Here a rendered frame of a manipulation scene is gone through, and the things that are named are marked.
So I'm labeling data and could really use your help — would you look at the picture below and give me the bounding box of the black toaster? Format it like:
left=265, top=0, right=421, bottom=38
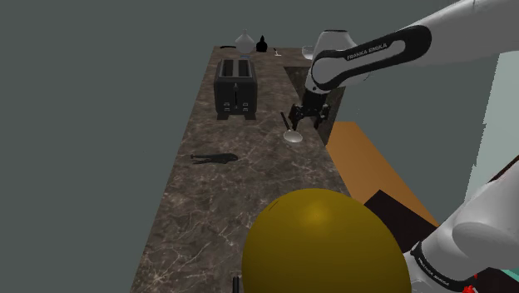
left=213, top=57, right=260, bottom=122

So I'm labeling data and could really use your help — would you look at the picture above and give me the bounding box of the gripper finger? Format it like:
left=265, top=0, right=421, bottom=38
left=314, top=103, right=331, bottom=131
left=288, top=103, right=304, bottom=132

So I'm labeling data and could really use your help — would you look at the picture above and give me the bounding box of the white round vase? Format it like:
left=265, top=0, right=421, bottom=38
left=235, top=28, right=256, bottom=55

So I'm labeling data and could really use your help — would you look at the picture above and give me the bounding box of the silver spoon with black handle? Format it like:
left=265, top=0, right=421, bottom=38
left=279, top=112, right=304, bottom=144

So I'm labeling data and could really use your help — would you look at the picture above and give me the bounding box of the black hand tool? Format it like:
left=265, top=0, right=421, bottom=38
left=190, top=152, right=240, bottom=166

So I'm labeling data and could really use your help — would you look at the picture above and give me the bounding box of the large yellow dome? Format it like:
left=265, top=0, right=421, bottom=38
left=241, top=187, right=413, bottom=293

